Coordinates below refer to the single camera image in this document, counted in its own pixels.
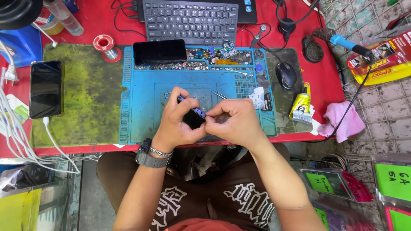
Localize person's right hand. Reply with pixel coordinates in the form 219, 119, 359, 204
205, 98, 268, 150

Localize person's left hand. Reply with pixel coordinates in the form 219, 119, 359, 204
153, 86, 207, 151

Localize purple-edged black smartphone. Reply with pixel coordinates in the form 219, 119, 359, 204
177, 95, 207, 131

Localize blue silicone repair mat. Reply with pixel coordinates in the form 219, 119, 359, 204
118, 46, 278, 146

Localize crumpled clear tape piece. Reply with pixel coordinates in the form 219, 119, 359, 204
249, 86, 266, 108

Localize black sticker label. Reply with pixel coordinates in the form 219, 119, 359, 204
261, 93, 274, 112

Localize grey wristwatch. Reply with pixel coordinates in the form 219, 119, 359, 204
135, 138, 173, 169

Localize grey mouse mat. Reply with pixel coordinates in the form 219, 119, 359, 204
263, 47, 314, 135

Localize black stool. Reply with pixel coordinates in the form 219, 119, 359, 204
170, 145, 245, 184

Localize white cotton swab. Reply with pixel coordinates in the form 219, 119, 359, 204
224, 68, 248, 76

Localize yellow glue tube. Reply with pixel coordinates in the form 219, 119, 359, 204
288, 81, 313, 124

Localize black computer mouse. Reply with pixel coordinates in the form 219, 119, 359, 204
275, 62, 298, 90

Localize heap of small electronic parts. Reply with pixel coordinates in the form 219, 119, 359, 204
134, 41, 258, 71

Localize brown shorts with white print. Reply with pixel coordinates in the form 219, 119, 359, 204
95, 142, 291, 231

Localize worn green work mat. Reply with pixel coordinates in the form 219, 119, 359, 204
30, 43, 125, 149

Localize grey pen-shaped tool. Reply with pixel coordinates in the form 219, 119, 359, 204
250, 24, 268, 48

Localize pink cloth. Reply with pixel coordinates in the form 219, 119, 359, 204
317, 101, 366, 144

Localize clear packet with green label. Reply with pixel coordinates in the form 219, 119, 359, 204
299, 168, 354, 201
372, 153, 411, 206

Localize spiral soldering iron stand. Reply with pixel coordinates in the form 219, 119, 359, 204
301, 27, 336, 64

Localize black keyboard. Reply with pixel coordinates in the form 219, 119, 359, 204
142, 0, 240, 47

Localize red shirt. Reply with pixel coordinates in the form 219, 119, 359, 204
163, 218, 248, 231

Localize black laptop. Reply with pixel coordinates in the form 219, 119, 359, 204
136, 0, 258, 25

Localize purple packet with green label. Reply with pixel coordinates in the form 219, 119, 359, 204
311, 201, 349, 231

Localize dark pink packet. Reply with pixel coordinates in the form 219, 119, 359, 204
341, 169, 375, 203

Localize glass display case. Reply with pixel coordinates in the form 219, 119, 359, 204
0, 157, 83, 231

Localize clear plastic bottle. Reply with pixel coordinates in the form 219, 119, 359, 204
43, 0, 85, 37

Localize white and green card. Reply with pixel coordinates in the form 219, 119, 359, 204
0, 94, 30, 136

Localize white plastic stick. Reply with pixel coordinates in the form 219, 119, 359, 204
31, 22, 59, 49

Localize red and yellow glue package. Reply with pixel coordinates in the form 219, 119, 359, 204
346, 30, 411, 86

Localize yellow jar with red label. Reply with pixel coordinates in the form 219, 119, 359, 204
33, 6, 65, 36

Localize blue plastic container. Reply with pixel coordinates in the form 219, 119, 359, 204
0, 25, 43, 68

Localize yellow paper sheet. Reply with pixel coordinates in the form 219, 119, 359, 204
0, 188, 42, 231

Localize red and black probe tools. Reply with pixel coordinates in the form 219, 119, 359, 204
373, 10, 411, 36

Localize pink-edged packet with green label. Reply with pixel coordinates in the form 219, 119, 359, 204
385, 206, 411, 231

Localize black round lamp head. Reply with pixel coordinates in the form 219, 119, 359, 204
0, 0, 44, 31

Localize silver chain bracelet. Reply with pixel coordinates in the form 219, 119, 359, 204
149, 147, 174, 158

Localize black smartphone with dark frame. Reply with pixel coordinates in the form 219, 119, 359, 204
132, 39, 188, 67

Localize red solder wire spool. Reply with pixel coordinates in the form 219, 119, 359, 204
93, 34, 123, 63

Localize black soldering iron cable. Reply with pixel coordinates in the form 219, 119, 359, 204
307, 54, 375, 144

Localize black smartphone with silver frame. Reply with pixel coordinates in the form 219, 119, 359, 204
28, 60, 64, 120

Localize blue-handled soldering iron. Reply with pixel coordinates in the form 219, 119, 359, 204
329, 34, 375, 62

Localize bundle of white cables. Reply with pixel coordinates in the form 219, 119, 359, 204
0, 38, 103, 174

